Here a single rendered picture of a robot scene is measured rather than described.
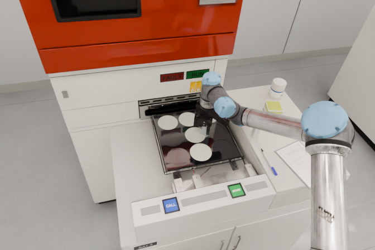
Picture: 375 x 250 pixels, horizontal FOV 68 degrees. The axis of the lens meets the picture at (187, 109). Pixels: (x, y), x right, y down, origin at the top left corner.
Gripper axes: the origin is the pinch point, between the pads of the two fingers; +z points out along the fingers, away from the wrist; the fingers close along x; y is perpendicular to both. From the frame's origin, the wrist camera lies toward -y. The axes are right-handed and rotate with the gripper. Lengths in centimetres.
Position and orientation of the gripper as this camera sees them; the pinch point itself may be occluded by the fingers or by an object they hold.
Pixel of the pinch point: (207, 135)
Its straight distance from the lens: 135.8
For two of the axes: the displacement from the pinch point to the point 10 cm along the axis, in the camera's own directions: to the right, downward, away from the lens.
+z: -0.5, 7.2, 6.9
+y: -9.8, -1.7, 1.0
